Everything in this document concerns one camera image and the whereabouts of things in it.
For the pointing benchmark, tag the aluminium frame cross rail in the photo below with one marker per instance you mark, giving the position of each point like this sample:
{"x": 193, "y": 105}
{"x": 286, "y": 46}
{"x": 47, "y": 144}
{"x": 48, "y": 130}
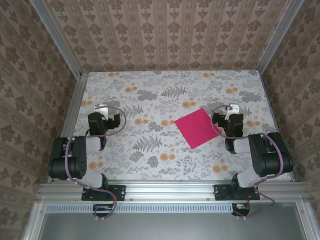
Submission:
{"x": 170, "y": 190}

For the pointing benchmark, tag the grey metal sheet panel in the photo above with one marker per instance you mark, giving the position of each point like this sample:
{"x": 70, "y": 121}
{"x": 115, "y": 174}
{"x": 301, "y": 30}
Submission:
{"x": 170, "y": 227}

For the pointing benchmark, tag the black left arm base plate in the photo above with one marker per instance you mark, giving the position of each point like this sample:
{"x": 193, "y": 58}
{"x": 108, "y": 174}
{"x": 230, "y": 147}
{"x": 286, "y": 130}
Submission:
{"x": 120, "y": 192}

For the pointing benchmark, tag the black power connector module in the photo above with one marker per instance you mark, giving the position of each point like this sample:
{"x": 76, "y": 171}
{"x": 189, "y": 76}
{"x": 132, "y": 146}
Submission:
{"x": 241, "y": 208}

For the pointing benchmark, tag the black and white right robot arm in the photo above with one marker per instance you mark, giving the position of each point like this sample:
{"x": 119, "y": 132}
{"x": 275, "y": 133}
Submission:
{"x": 270, "y": 157}

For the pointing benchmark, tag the aluminium table side rail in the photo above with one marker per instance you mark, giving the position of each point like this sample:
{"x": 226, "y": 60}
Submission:
{"x": 75, "y": 100}

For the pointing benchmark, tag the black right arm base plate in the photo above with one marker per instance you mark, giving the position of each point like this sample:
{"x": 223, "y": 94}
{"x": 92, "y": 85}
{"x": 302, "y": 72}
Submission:
{"x": 221, "y": 192}

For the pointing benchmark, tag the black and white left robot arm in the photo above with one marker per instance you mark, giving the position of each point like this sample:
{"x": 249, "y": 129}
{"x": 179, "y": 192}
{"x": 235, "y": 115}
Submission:
{"x": 75, "y": 160}

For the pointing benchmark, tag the aluminium panel frame bar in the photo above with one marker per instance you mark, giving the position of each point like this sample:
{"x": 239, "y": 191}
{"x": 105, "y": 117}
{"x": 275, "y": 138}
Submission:
{"x": 306, "y": 222}
{"x": 33, "y": 222}

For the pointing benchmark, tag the aluminium frame post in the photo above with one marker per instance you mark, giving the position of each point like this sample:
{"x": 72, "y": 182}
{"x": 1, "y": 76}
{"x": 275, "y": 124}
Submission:
{"x": 57, "y": 40}
{"x": 275, "y": 37}

